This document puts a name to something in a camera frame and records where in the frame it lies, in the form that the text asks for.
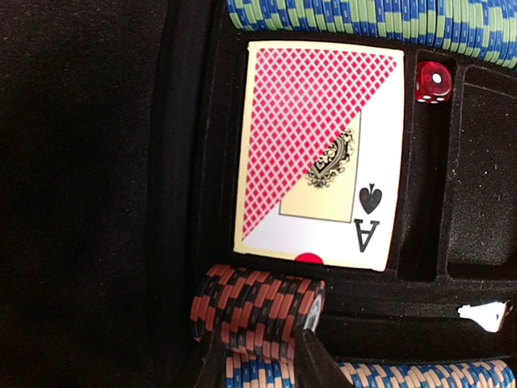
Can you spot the green blue chip stack front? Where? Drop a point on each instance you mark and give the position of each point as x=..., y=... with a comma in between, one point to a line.
x=484, y=30

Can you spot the black poker case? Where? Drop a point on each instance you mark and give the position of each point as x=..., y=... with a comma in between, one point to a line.
x=120, y=132

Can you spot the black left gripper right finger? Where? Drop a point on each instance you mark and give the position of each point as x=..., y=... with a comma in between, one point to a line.
x=313, y=365

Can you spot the orange black chip stack case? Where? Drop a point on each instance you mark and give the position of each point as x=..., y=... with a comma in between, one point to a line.
x=256, y=312

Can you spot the red die in case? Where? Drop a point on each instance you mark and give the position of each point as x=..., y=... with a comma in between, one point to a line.
x=433, y=82

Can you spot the small metal case key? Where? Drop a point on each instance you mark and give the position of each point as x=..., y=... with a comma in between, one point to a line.
x=489, y=316

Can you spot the red playing card deck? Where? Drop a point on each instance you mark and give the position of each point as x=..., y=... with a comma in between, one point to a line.
x=320, y=158

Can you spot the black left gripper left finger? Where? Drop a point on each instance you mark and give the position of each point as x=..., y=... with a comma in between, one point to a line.
x=208, y=362

